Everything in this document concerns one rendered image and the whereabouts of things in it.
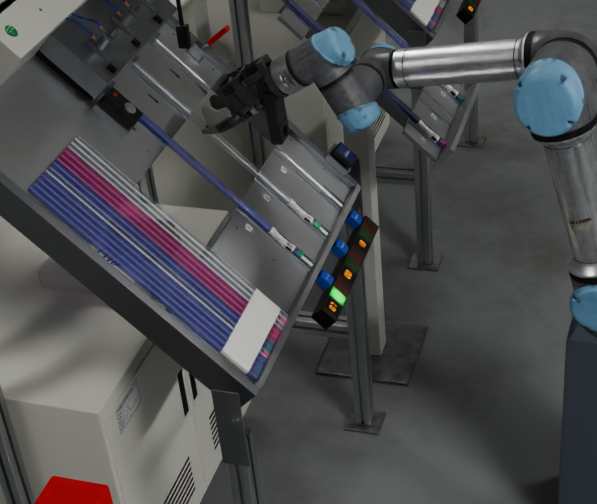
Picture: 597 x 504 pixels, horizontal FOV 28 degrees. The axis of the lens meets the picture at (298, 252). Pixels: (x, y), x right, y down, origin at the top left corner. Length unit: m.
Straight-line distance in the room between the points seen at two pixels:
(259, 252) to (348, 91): 0.35
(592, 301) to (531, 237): 1.50
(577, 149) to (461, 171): 1.95
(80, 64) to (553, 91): 0.84
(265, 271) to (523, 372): 1.12
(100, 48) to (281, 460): 1.20
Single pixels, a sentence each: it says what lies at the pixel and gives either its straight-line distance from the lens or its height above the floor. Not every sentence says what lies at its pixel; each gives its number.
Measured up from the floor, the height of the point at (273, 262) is 0.77.
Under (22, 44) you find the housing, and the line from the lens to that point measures 2.13.
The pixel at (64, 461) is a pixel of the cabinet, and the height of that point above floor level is 0.48.
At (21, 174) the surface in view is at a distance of 2.05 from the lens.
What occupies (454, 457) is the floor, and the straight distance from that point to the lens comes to 2.96.
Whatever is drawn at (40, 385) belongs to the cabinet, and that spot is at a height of 0.62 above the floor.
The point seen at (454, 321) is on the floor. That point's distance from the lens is 3.36.
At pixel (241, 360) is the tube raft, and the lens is 2.08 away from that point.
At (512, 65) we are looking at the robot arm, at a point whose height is 1.11.
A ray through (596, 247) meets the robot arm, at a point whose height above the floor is 0.84.
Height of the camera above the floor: 2.07
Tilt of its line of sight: 34 degrees down
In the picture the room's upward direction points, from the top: 6 degrees counter-clockwise
